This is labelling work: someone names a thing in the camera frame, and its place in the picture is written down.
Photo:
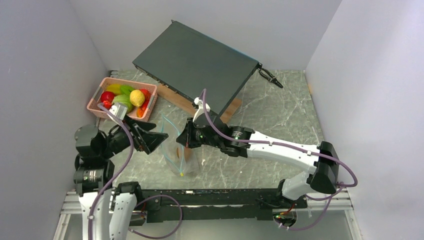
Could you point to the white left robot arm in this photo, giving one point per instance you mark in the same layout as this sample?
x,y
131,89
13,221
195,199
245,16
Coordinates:
x,y
107,211

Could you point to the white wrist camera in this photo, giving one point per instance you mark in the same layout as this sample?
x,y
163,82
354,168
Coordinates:
x,y
201,108
114,111

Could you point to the clear zip top bag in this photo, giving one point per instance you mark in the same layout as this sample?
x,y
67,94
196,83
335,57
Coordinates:
x,y
168,149

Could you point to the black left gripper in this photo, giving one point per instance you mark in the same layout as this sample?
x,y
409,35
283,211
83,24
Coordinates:
x,y
148,140

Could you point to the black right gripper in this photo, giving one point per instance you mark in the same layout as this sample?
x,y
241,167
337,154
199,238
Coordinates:
x,y
186,138

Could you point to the orange red pepper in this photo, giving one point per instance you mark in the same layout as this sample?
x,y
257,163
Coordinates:
x,y
142,109

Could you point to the green star fruit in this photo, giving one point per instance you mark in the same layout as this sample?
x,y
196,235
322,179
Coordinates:
x,y
126,89

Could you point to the red tomato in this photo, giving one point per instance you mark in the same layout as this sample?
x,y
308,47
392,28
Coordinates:
x,y
146,93

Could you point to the dark grey network switch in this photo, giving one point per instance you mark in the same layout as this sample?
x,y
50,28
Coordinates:
x,y
188,62

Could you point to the yellow lemon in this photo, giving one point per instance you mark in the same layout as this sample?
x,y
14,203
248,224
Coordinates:
x,y
137,98

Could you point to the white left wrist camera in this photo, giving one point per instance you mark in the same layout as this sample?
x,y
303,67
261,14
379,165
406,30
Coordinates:
x,y
114,111

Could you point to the pink plastic basket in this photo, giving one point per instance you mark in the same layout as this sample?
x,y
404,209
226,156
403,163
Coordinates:
x,y
94,102

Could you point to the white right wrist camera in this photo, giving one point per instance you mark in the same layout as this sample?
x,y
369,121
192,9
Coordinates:
x,y
201,108

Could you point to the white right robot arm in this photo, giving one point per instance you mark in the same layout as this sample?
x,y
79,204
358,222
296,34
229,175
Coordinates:
x,y
319,172

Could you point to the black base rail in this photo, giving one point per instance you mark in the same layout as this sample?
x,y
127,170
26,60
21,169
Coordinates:
x,y
162,205

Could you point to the black cable connector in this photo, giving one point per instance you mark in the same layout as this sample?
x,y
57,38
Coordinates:
x,y
266,74

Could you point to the brown potato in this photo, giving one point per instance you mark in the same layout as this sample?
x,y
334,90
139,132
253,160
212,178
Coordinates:
x,y
184,154

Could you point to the red apple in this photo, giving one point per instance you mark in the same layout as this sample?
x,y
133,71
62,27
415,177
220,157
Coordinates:
x,y
107,96

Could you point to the green cabbage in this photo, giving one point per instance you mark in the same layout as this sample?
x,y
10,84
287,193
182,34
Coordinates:
x,y
125,100

